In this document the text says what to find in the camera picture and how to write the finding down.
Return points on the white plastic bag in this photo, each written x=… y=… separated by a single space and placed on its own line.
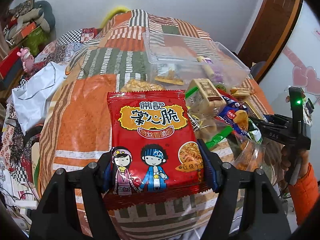
x=32 y=100

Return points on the golden cracker snack pack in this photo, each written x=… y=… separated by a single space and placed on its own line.
x=135 y=85

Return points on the red gift box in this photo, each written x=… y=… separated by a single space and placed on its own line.
x=11 y=64

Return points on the orange jacket forearm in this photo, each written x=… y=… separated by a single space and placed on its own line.
x=304 y=195

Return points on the grey plush toy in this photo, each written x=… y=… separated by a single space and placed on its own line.
x=41 y=14

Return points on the beige biscuit pack green seal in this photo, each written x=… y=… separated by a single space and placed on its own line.
x=202 y=97

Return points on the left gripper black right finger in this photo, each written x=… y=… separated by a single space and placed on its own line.
x=262 y=216

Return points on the green patterned box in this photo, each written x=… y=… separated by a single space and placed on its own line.
x=36 y=41

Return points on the yellow green object behind bed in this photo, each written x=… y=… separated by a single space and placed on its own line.
x=115 y=11

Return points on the orange box on pile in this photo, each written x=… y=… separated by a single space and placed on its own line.
x=24 y=32

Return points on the purple label wafer roll pack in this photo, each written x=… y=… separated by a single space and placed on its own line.
x=209 y=68

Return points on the red instant noodle snack bag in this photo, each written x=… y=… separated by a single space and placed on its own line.
x=154 y=154

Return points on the brown wooden door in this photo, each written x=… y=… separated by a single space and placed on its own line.
x=269 y=34

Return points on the blue snack bag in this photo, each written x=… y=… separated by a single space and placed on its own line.
x=236 y=115

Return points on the pink plush toy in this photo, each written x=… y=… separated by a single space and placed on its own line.
x=27 y=59

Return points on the clear plastic storage bin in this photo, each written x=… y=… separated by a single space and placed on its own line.
x=172 y=61

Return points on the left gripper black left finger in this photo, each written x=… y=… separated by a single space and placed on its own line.
x=56 y=216

